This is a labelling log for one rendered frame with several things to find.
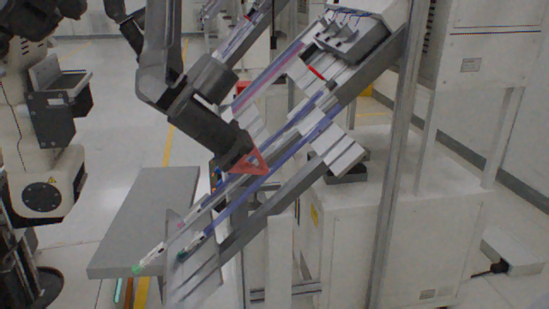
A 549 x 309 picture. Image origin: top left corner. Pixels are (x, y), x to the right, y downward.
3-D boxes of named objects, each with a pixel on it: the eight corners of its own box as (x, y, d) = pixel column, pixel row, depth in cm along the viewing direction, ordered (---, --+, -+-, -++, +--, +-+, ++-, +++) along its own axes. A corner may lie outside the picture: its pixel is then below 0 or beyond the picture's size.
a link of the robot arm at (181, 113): (159, 113, 61) (165, 121, 56) (184, 80, 61) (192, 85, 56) (192, 136, 64) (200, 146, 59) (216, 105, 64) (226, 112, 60)
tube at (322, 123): (183, 258, 87) (177, 256, 86) (182, 254, 88) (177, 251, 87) (343, 108, 80) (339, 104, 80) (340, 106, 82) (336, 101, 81)
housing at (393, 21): (406, 51, 107) (379, 13, 101) (346, 30, 150) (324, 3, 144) (428, 31, 106) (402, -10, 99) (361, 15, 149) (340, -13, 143)
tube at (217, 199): (136, 274, 72) (132, 271, 71) (137, 269, 73) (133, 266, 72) (338, 99, 66) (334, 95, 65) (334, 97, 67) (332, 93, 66)
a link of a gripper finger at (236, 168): (272, 148, 72) (237, 120, 67) (283, 166, 66) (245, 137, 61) (249, 172, 74) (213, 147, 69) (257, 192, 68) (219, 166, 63)
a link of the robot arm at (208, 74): (164, 106, 68) (134, 87, 60) (202, 57, 68) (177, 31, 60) (208, 142, 63) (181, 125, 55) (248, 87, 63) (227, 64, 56)
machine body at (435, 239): (315, 338, 150) (323, 209, 123) (280, 232, 212) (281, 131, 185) (460, 313, 161) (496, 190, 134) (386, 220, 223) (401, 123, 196)
